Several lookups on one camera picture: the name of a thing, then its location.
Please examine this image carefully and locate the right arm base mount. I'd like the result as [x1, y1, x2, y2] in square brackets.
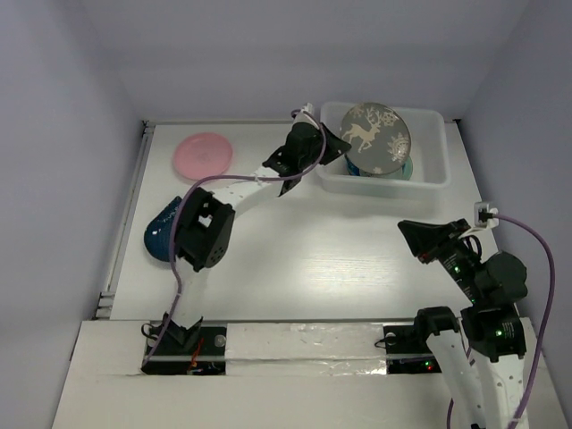
[374, 307, 460, 374]

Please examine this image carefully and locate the pink round plate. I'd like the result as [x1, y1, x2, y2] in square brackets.
[172, 132, 233, 181]

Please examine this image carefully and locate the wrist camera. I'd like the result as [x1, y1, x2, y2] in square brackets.
[290, 103, 320, 130]
[460, 201, 500, 238]

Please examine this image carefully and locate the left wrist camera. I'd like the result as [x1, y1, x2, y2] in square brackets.
[290, 103, 320, 130]

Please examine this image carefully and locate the green flower round plate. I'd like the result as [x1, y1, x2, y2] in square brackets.
[393, 156, 413, 181]

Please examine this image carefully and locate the blue polka dot plate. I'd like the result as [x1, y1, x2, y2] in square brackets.
[345, 156, 361, 176]

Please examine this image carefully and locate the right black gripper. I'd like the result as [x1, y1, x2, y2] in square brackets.
[397, 216, 486, 303]

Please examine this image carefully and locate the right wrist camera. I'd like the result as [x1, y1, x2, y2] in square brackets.
[460, 201, 500, 238]

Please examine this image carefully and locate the translucent plastic bin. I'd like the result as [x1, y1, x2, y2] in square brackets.
[317, 102, 451, 200]

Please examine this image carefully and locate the grey reindeer plate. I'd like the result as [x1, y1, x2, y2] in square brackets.
[340, 102, 412, 179]

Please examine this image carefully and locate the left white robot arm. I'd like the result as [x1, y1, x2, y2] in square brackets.
[156, 122, 351, 353]

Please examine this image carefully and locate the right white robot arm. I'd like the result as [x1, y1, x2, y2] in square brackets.
[393, 212, 534, 428]

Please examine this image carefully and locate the dark blue leaf plate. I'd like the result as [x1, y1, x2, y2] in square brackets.
[143, 196, 181, 263]

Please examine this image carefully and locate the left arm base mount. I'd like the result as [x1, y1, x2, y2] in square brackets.
[141, 320, 227, 376]

